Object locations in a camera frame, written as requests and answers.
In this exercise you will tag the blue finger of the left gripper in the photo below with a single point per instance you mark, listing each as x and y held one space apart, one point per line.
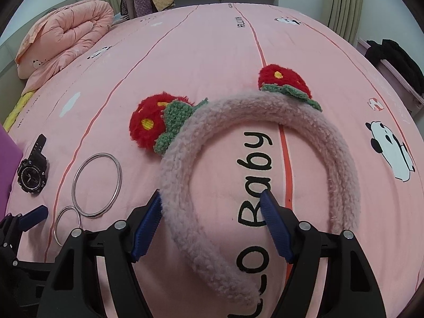
33 218

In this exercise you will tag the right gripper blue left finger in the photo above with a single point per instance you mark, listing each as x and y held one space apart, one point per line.
148 218

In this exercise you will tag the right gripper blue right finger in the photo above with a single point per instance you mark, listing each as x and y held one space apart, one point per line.
280 223

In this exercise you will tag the black wrist watch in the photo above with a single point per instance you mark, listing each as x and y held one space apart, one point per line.
32 171

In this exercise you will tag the purple plastic basin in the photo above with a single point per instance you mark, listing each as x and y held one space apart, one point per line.
10 157

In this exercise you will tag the pink bed sheet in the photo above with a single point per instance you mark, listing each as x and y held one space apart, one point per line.
214 104

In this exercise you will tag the pink storage box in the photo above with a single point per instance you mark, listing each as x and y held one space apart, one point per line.
410 98

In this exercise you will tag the folded pink quilt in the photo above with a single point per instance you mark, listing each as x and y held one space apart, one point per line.
58 38

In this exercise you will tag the black clothes on box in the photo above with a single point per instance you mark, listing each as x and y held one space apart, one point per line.
391 51

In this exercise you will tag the right beige curtain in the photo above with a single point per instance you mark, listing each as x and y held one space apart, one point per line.
343 17

